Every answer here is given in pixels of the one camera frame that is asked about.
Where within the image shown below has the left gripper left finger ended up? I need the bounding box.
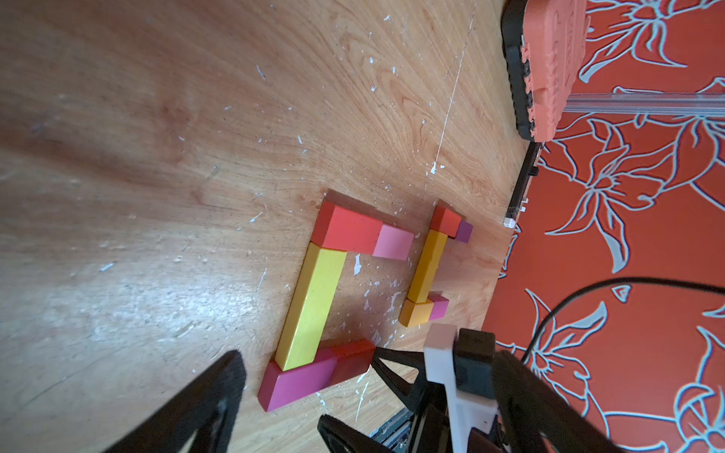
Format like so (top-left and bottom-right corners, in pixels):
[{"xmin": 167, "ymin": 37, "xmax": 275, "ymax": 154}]
[{"xmin": 107, "ymin": 350, "xmax": 247, "ymax": 452}]

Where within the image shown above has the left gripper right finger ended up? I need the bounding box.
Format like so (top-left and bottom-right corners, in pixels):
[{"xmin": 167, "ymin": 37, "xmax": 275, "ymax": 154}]
[{"xmin": 492, "ymin": 351, "xmax": 620, "ymax": 452}]

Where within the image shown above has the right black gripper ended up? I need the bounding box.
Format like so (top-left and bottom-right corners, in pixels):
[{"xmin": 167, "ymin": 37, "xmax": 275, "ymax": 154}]
[{"xmin": 317, "ymin": 324, "xmax": 498, "ymax": 453}]

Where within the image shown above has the magenta block front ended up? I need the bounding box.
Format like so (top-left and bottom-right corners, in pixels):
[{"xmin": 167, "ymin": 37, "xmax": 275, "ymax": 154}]
[{"xmin": 258, "ymin": 348, "xmax": 337, "ymax": 413}]

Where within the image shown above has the magenta block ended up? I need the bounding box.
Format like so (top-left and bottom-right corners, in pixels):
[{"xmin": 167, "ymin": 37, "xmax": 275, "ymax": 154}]
[
  {"xmin": 428, "ymin": 293, "xmax": 449, "ymax": 321},
  {"xmin": 258, "ymin": 348, "xmax": 337, "ymax": 413}
]

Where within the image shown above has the orange yellow block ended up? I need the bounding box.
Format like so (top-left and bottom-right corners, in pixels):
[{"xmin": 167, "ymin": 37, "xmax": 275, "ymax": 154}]
[{"xmin": 398, "ymin": 299, "xmax": 434, "ymax": 328}]

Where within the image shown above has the yellow long block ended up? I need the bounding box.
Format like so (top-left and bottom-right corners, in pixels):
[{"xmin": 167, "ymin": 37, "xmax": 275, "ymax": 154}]
[
  {"xmin": 407, "ymin": 230, "xmax": 449, "ymax": 304},
  {"xmin": 275, "ymin": 243, "xmax": 347, "ymax": 371}
]

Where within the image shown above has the yellow long block front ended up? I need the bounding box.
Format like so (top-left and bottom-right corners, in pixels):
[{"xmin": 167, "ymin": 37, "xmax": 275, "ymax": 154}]
[{"xmin": 275, "ymin": 243, "xmax": 347, "ymax": 371}]

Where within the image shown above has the pink block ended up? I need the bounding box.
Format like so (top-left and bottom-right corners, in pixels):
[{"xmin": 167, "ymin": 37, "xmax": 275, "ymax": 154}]
[{"xmin": 372, "ymin": 224, "xmax": 415, "ymax": 260}]

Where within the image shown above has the red long block front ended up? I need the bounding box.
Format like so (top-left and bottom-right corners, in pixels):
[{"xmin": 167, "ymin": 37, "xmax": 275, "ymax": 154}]
[{"xmin": 311, "ymin": 200, "xmax": 383, "ymax": 255}]

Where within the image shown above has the purple block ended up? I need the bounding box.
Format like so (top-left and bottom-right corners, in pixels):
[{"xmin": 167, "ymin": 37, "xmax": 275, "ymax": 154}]
[{"xmin": 455, "ymin": 220, "xmax": 473, "ymax": 243}]

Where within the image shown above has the short red block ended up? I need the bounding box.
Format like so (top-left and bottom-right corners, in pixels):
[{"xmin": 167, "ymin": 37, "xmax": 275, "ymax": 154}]
[{"xmin": 430, "ymin": 206, "xmax": 463, "ymax": 238}]

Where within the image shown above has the black strip tool with white end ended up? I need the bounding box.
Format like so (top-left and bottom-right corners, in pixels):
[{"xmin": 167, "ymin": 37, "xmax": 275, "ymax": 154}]
[{"xmin": 503, "ymin": 142, "xmax": 542, "ymax": 230}]

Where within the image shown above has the red plastic tool case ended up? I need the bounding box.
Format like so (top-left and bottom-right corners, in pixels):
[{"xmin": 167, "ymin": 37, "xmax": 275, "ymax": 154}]
[{"xmin": 500, "ymin": 0, "xmax": 589, "ymax": 143}]

